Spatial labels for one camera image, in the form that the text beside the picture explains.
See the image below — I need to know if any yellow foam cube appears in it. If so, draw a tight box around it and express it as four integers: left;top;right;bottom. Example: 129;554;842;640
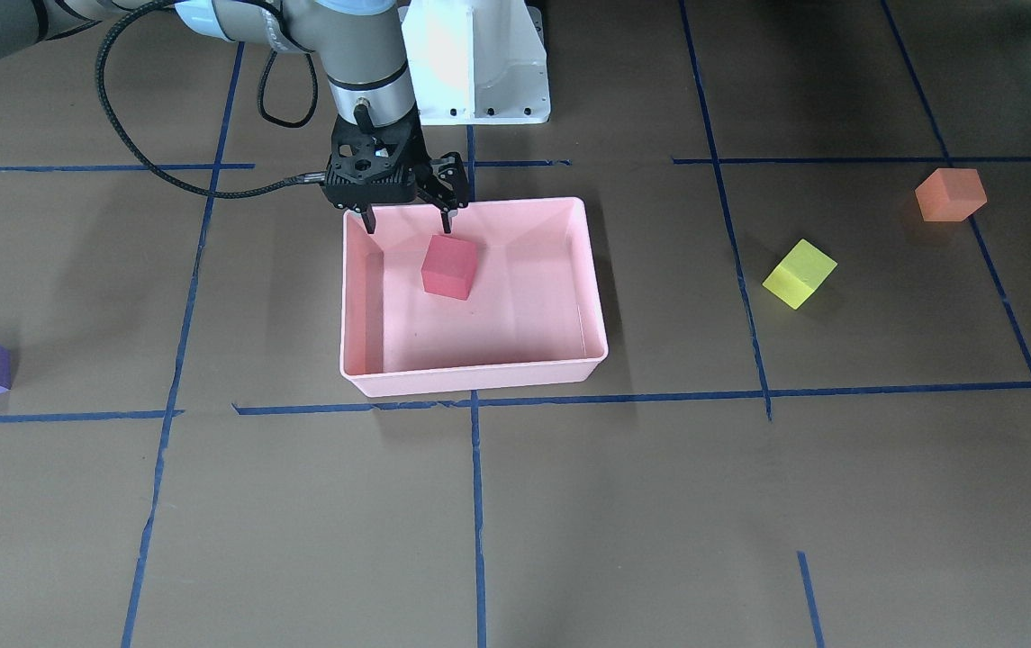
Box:
762;238;837;311

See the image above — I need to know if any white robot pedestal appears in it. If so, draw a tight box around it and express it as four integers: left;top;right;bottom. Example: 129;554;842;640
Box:
397;1;552;127

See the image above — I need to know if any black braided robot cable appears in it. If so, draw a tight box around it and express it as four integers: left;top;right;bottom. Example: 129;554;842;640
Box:
95;0;329;200

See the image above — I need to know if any pink plastic bin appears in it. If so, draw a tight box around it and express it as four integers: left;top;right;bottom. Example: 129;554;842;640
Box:
339;197;609;397

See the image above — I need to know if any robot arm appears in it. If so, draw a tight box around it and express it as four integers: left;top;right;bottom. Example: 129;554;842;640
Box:
0;1;470;233

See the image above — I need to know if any red foam cube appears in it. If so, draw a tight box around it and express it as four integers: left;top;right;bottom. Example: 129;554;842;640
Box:
421;235;478;301

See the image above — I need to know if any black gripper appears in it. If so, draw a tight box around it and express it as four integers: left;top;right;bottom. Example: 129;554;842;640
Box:
322;116;457;237

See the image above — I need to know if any orange foam cube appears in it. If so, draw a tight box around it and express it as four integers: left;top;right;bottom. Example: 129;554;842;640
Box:
914;168;988;221

